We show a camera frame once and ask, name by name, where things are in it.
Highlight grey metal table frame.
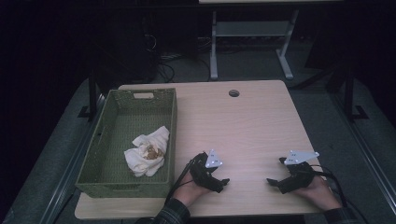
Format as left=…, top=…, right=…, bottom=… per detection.
left=209, top=8, right=300, bottom=81

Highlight green woven basket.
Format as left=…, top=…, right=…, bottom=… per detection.
left=75, top=88, right=178, bottom=199

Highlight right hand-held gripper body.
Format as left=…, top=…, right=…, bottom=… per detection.
left=276, top=149, right=320, bottom=194

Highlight black metal stand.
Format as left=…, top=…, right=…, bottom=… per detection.
left=344, top=66, right=370, bottom=122
left=78, top=66, right=101, bottom=122

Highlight black floor cables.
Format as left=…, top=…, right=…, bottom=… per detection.
left=143, top=34, right=213, bottom=83

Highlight white towel with brown print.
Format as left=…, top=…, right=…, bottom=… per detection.
left=123, top=125, right=171, bottom=178

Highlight person's right hand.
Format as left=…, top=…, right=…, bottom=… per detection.
left=292, top=175, right=342, bottom=212

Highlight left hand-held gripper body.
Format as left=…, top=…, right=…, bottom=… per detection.
left=190, top=148, right=224, bottom=191

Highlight left hand-held gripper black cable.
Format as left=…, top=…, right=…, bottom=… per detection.
left=164, top=152, right=205, bottom=206

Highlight aluminium rail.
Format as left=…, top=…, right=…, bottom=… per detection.
left=38, top=92, right=107, bottom=224
left=330, top=92, right=396, bottom=216

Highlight person's left hand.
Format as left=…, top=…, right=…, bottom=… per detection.
left=172, top=172, right=213, bottom=208

